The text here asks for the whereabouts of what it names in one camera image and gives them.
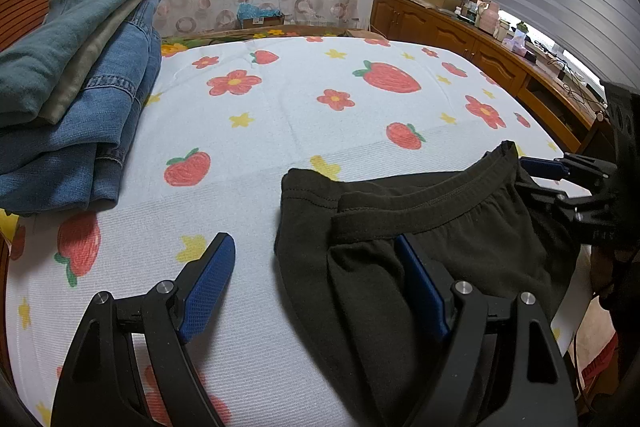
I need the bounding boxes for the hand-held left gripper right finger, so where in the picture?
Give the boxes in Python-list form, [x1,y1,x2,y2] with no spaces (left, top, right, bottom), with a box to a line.
[394,234,578,427]

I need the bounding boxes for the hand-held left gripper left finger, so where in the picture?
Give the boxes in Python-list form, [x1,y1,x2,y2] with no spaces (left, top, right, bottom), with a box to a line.
[50,232,237,427]

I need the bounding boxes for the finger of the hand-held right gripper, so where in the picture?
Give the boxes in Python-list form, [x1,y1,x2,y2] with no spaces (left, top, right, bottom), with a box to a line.
[520,152,616,190]
[516,181,609,228]

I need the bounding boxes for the black pants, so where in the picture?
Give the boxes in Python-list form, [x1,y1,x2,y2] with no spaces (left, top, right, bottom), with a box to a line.
[274,140,582,427]

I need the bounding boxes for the folded beige pants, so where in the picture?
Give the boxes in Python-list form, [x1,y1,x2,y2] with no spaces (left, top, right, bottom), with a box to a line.
[39,0,154,126]

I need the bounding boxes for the folded teal pants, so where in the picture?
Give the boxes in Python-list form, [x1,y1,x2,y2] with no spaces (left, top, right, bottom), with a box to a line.
[0,0,162,128]

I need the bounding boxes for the strawberry flower printed blanket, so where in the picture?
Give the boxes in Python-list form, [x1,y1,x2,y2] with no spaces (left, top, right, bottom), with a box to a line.
[0,34,592,427]

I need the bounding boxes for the wooden cabinet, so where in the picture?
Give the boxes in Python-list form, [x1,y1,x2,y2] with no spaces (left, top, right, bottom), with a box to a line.
[370,0,609,154]

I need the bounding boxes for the folded blue denim jeans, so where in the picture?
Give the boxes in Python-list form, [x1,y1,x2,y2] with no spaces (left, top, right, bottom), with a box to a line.
[0,0,164,216]

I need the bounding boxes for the cardboard box with blue cloth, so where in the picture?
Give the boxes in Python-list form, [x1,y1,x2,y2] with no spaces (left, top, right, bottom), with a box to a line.
[236,3,285,29]

